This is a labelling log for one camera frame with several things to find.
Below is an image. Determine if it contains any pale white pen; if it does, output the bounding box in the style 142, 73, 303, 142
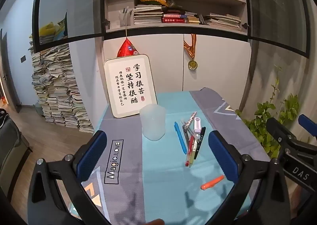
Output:
189, 138, 199, 167

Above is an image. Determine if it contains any grey bookshelf cabinet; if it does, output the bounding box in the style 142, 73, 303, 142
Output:
101, 0, 252, 119

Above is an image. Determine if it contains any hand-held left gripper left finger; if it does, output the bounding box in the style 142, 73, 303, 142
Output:
27, 130, 112, 225

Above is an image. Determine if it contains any grey armchair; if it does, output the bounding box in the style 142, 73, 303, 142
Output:
0, 109, 32, 191

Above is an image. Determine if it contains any white calligraphy sign board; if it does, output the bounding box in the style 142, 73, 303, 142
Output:
103, 54, 158, 118

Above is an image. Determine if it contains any red and yellow book stack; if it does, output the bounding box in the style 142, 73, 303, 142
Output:
162, 11, 201, 24

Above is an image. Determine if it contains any stack of grey workbooks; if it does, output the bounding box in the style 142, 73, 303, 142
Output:
133, 5, 164, 25

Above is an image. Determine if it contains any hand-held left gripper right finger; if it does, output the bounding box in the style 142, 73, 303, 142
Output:
208, 130, 290, 225

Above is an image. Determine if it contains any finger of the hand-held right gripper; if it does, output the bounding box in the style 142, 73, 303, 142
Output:
266, 117, 301, 163
298, 114, 317, 137

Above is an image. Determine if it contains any clear barrel pen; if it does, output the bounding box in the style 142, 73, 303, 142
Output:
182, 121, 200, 142

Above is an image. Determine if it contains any tall pile of papers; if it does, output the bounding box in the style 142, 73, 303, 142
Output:
29, 12, 95, 134

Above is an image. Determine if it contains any teal and grey tablecloth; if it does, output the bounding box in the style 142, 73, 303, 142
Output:
67, 87, 271, 225

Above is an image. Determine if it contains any yellow flower garland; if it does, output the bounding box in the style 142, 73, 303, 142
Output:
140, 0, 169, 6

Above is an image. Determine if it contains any dark room door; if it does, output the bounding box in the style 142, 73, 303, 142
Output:
0, 29, 21, 114

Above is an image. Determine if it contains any blue pen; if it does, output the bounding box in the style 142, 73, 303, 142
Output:
174, 121, 187, 154

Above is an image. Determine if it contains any orange pen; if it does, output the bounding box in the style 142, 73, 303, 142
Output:
201, 175, 225, 190

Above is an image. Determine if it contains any stack of pale booklets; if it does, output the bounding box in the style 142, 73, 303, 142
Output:
202, 13, 242, 29

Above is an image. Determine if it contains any red pen clear cap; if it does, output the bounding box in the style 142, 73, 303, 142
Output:
185, 135, 195, 167

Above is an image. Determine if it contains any gold medal striped ribbon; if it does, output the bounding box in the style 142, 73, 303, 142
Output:
184, 34, 199, 70

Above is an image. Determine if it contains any red hanging pouch ornament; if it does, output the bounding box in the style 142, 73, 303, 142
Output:
117, 23, 140, 58

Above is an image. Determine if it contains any grey shelf pen holder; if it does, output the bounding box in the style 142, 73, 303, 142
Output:
119, 7, 132, 27

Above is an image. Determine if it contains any green leafy plant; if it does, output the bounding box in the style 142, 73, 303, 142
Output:
235, 65, 310, 158

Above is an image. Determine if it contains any white red patterned pen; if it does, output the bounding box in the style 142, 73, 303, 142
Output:
184, 111, 197, 127

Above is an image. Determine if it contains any translucent plastic pen cup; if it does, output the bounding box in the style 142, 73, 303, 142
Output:
139, 104, 166, 141

